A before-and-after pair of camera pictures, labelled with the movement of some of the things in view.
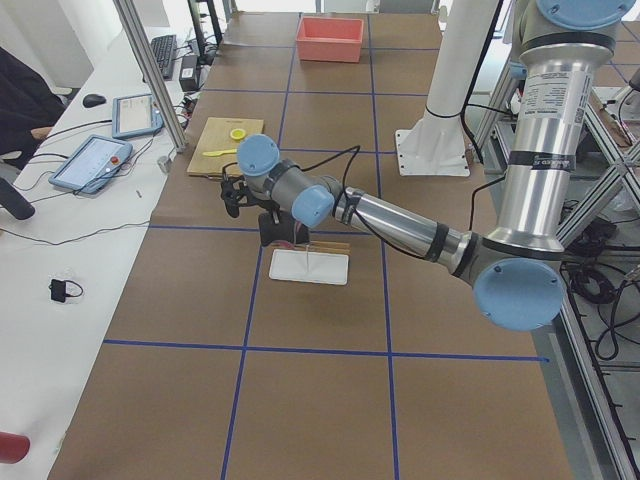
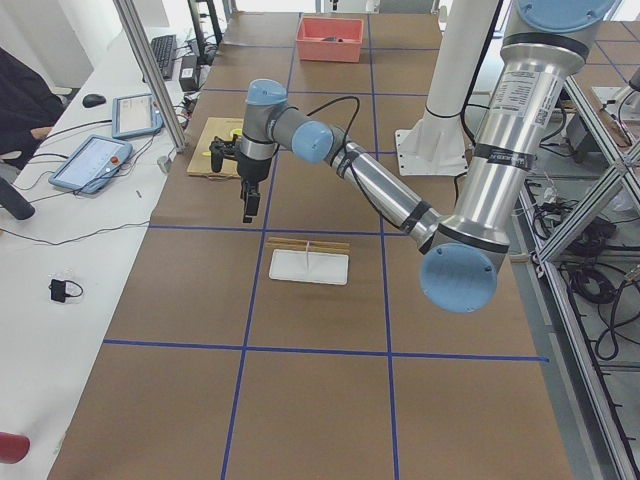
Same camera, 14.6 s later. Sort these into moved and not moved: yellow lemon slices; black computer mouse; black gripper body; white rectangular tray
Moved: black gripper body
Not moved: white rectangular tray; yellow lemon slices; black computer mouse
